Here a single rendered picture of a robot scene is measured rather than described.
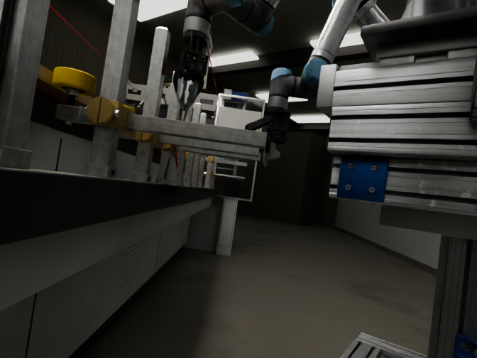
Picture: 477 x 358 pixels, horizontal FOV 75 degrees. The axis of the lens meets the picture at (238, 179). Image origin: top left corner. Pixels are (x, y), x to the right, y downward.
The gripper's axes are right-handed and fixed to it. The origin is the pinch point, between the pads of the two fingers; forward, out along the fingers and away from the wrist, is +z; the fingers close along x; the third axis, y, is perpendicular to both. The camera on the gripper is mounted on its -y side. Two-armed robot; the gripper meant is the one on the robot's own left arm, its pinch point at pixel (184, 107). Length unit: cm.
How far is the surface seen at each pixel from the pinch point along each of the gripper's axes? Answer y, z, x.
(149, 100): 3.2, 1.1, -10.1
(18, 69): 52, 13, -25
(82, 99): 5.8, 5.1, -25.8
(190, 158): -67, 9, 16
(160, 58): 3.7, -10.9, -8.8
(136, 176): 3.6, 22.1, -10.4
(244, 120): -227, -56, 98
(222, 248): -231, 86, 95
